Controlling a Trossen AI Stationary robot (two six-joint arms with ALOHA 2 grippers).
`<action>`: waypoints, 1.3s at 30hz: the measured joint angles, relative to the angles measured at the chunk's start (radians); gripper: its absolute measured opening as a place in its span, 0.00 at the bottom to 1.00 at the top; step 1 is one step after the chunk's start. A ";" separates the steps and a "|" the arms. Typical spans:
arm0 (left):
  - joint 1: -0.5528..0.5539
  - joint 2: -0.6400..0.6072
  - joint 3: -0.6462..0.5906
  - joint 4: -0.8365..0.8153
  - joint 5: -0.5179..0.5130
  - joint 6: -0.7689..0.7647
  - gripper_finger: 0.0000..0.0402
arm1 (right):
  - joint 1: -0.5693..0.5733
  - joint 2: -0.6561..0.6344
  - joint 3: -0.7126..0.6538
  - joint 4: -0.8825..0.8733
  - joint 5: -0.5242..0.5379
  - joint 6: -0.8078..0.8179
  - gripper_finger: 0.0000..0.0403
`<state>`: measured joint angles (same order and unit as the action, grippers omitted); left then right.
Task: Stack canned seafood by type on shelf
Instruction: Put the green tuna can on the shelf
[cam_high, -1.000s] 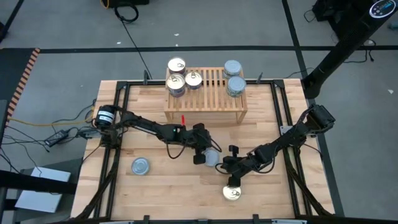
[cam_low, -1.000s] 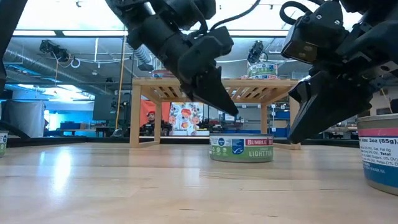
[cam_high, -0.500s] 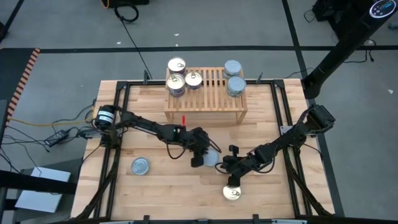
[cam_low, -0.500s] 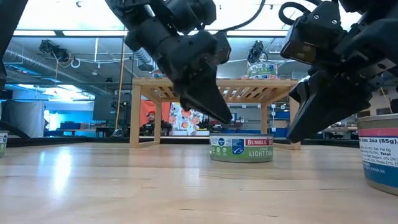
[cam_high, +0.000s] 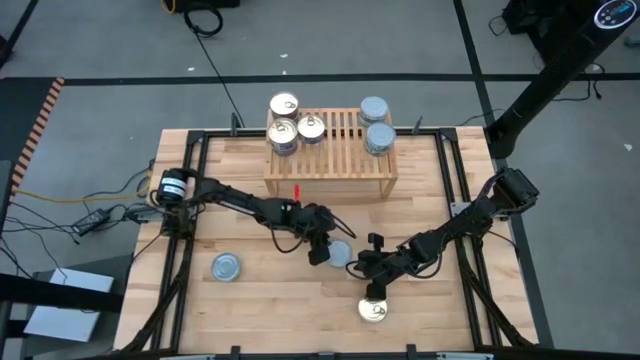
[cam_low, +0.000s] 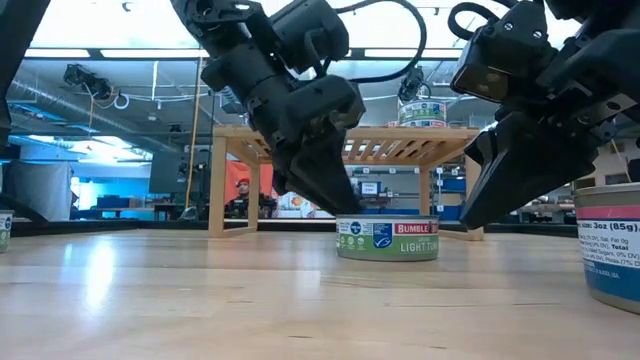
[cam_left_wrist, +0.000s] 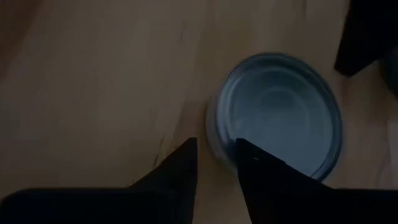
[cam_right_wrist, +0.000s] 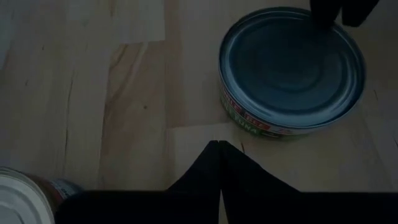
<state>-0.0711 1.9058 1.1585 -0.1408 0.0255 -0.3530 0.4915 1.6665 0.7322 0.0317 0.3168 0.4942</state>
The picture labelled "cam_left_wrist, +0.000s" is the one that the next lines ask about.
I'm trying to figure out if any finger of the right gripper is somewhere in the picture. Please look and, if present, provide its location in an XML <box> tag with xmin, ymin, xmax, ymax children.
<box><xmin>334</xmin><ymin>0</ymin><xmax>398</xmax><ymax>78</ymax></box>

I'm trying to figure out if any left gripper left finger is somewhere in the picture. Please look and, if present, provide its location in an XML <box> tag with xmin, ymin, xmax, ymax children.
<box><xmin>0</xmin><ymin>137</ymin><xmax>199</xmax><ymax>224</ymax></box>

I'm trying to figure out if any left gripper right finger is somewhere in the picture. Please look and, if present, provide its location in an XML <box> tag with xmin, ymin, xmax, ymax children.
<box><xmin>235</xmin><ymin>138</ymin><xmax>398</xmax><ymax>224</ymax></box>

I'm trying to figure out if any salmon can red blue label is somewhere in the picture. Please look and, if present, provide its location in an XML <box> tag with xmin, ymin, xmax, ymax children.
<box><xmin>205</xmin><ymin>52</ymin><xmax>345</xmax><ymax>183</ymax></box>

